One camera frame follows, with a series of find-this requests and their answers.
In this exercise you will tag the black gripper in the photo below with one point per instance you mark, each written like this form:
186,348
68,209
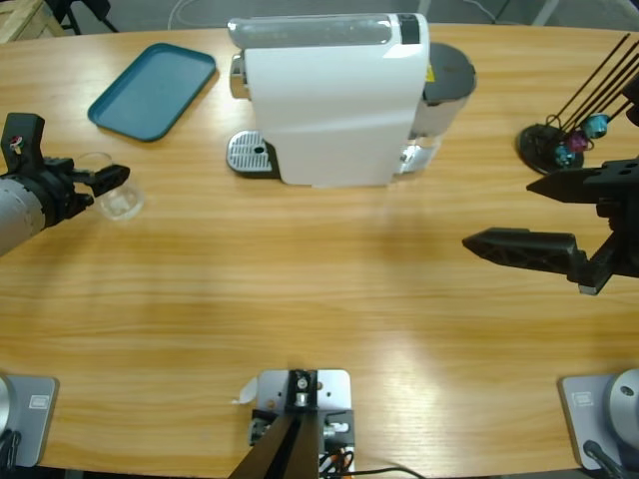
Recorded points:
624,249
60,192

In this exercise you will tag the clear glass cup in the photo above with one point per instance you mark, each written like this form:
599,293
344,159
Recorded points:
122,204

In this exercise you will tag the white capsule coffee machine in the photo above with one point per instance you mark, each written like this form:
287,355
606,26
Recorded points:
339,110

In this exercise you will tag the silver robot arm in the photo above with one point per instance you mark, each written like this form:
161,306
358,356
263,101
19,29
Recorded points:
17,214

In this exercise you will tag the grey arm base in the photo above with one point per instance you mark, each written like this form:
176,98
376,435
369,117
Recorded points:
30,419
594,414

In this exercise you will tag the teal coffee capsule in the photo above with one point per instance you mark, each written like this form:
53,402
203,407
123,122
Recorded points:
596,125
564,154

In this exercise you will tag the purple coffee capsule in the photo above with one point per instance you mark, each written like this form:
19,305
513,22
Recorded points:
576,142

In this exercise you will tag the black capsule holder with rods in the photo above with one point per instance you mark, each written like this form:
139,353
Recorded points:
536,144

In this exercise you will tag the teal plastic tray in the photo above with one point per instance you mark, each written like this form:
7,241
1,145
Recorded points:
150,92

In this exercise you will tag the wooden crate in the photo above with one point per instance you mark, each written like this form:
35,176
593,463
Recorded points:
22,20

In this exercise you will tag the grey metal furniture leg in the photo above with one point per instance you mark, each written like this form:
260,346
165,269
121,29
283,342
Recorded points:
546,11

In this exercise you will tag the white paper tag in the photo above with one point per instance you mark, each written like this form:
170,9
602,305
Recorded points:
245,392

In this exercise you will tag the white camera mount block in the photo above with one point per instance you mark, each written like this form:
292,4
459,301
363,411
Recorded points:
334,394

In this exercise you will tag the black camera post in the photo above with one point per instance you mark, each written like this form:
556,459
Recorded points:
284,449

